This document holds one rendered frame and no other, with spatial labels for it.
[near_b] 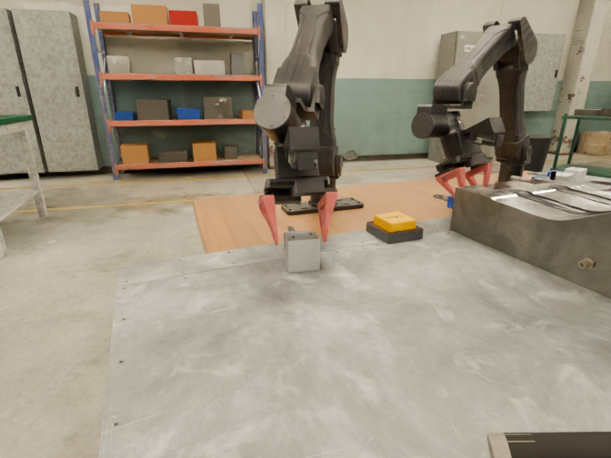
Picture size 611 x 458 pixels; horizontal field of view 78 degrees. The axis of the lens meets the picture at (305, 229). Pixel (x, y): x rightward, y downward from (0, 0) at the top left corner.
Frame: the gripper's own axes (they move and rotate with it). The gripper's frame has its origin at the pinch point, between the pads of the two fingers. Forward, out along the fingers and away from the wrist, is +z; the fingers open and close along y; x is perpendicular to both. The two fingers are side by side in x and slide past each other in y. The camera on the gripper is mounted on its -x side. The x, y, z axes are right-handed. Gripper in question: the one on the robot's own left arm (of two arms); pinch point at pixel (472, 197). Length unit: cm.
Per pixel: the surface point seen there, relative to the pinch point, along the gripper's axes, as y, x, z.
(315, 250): -45.4, -3.4, 3.0
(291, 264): -49.1, -1.2, 4.2
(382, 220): -26.2, 1.4, 0.4
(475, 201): -12.2, -9.1, 1.7
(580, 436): -49, -37, 21
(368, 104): 351, 377, -215
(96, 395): -82, 117, 32
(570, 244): -15.2, -23.9, 12.2
